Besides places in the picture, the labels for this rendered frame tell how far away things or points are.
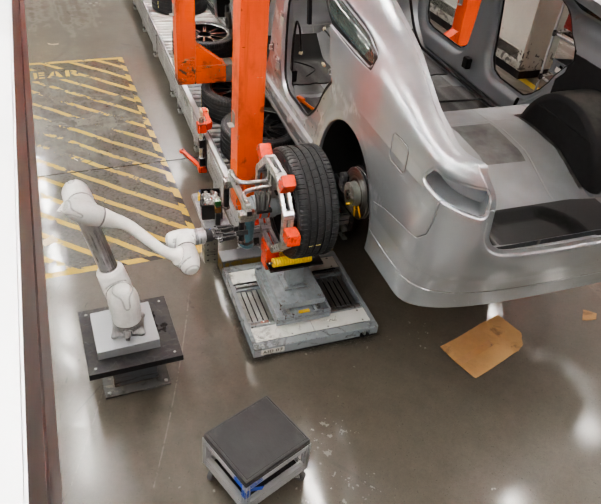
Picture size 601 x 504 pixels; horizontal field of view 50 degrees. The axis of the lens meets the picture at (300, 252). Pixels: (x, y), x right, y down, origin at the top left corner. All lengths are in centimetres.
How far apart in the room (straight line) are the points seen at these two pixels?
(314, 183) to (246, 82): 74
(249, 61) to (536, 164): 190
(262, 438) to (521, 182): 221
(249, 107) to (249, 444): 191
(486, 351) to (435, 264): 135
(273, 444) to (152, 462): 71
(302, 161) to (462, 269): 107
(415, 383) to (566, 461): 92
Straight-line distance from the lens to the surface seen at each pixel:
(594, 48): 475
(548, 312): 486
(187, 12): 572
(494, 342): 446
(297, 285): 418
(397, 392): 399
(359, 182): 390
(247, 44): 377
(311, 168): 358
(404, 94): 322
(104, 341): 370
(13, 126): 41
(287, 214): 352
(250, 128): 400
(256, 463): 319
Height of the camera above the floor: 301
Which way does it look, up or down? 39 degrees down
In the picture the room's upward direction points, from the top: 6 degrees clockwise
